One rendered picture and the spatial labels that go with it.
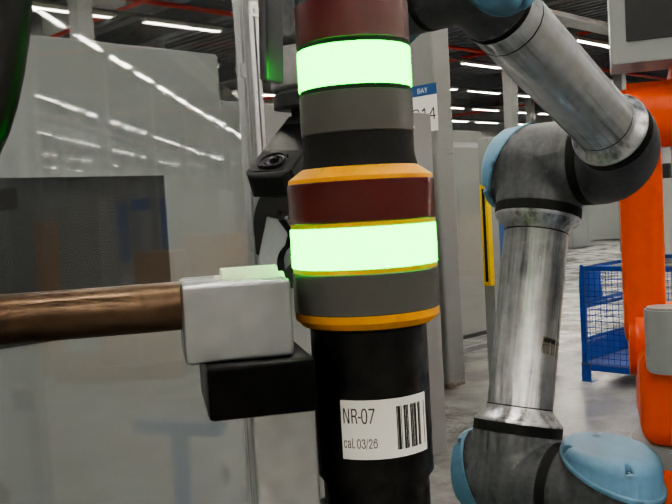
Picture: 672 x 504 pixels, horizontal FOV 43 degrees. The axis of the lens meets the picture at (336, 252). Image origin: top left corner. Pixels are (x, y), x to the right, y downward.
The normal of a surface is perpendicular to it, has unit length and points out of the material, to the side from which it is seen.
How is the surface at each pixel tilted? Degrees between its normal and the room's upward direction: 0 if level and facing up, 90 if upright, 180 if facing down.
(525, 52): 139
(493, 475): 74
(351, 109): 90
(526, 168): 79
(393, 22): 90
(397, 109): 90
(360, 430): 90
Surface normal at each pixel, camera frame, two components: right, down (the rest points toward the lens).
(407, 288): 0.51, 0.02
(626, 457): 0.04, -0.99
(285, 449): 0.22, 0.04
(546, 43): 0.56, 0.39
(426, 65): -0.71, 0.07
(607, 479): -0.40, 0.03
